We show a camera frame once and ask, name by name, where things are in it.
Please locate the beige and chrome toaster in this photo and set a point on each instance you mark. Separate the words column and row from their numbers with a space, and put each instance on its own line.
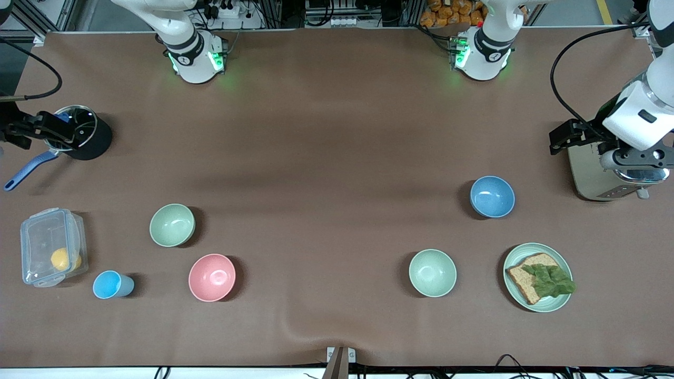
column 590, row 173

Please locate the green bowl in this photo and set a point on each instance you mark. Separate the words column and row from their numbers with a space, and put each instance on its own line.
column 433, row 272
column 172, row 225

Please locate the blue bowl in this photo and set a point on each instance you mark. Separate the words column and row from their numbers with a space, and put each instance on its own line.
column 492, row 196

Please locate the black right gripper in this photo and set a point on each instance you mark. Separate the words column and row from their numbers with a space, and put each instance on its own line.
column 11, row 128

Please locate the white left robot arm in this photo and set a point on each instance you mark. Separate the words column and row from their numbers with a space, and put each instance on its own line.
column 487, row 52

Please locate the clear plastic lidded container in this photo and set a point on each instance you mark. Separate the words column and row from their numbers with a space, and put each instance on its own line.
column 42, row 242

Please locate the green plate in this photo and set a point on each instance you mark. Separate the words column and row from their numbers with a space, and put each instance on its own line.
column 547, row 306

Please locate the metal table edge bracket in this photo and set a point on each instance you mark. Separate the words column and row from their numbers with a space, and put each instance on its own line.
column 340, row 358

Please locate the white power strip with plugs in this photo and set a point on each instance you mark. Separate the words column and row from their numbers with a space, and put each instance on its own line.
column 224, row 10

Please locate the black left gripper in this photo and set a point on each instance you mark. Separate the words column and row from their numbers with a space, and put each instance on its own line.
column 594, row 132

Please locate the bag of oranges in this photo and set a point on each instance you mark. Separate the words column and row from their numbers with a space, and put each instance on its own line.
column 447, row 13

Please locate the glass lid with blue knob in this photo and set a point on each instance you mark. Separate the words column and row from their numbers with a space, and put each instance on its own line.
column 84, row 123

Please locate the green lettuce leaf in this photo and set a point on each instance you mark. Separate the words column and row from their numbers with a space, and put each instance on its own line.
column 550, row 281

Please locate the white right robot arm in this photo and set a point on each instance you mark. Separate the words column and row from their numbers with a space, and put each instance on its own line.
column 192, row 52

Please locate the pink bowl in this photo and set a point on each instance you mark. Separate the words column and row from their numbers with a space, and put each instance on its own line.
column 212, row 277

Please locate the blue plastic cup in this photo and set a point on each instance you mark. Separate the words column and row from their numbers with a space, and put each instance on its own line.
column 110, row 285

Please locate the brown bread slice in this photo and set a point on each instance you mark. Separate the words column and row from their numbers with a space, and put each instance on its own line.
column 526, row 287

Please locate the yellow lemon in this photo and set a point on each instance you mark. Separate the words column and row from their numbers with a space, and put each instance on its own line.
column 64, row 259

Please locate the brown table cloth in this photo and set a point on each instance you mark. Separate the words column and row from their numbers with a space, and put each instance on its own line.
column 337, row 131

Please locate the aluminium table corner bracket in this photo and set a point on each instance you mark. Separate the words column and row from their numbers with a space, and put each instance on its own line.
column 642, row 31
column 39, row 40

